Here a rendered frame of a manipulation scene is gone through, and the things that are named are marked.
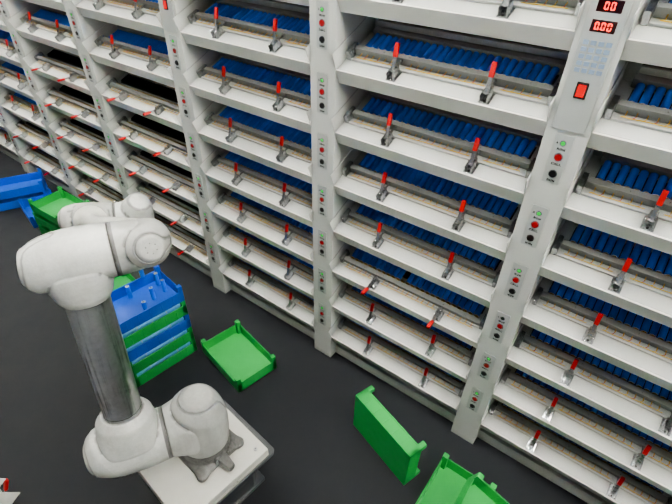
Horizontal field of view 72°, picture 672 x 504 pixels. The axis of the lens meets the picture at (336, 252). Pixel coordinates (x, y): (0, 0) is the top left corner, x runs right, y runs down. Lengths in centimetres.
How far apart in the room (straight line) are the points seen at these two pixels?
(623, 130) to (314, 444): 147
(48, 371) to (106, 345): 118
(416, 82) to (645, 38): 51
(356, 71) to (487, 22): 39
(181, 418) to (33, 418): 97
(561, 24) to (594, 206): 42
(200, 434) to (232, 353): 80
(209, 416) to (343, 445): 66
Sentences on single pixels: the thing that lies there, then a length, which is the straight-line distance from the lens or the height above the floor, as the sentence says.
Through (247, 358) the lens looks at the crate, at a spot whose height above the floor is 0.
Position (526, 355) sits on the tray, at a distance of 162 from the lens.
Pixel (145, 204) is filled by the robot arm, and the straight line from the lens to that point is 169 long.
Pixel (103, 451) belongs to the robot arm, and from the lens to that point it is 149.
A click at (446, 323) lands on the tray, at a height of 53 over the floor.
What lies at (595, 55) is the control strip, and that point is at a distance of 114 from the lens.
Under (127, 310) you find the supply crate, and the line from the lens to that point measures 209.
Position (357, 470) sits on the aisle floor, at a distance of 189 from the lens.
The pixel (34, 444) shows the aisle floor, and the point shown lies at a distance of 224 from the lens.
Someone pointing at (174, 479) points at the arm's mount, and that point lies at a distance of 166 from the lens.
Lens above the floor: 169
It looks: 38 degrees down
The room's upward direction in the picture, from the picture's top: 1 degrees clockwise
